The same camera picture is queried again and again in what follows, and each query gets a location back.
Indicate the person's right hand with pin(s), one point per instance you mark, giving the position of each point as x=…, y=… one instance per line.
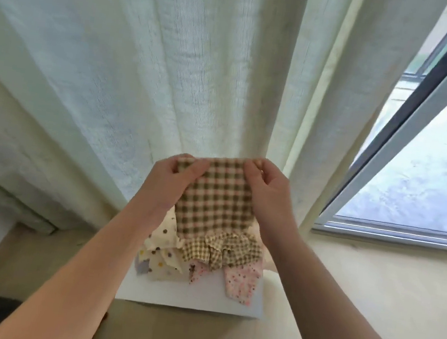
x=273, y=203

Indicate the person's left hand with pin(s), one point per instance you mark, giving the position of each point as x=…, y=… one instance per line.
x=162, y=192

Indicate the brown checked cloth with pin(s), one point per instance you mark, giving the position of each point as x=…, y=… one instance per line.
x=220, y=250
x=217, y=200

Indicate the cream polka dot cloths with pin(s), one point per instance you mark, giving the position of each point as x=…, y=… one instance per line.
x=163, y=254

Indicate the pink floral cloths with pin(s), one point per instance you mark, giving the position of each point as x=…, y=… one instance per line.
x=242, y=282

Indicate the person's right forearm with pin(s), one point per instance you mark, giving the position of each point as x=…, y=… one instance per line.
x=335, y=316

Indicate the person's left forearm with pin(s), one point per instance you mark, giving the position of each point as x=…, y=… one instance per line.
x=75, y=279

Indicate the white table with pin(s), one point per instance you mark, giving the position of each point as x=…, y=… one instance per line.
x=197, y=298

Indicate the white linen curtain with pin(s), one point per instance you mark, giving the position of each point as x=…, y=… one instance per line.
x=182, y=54

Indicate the white sliding door frame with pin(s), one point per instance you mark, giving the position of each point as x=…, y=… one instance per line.
x=413, y=119

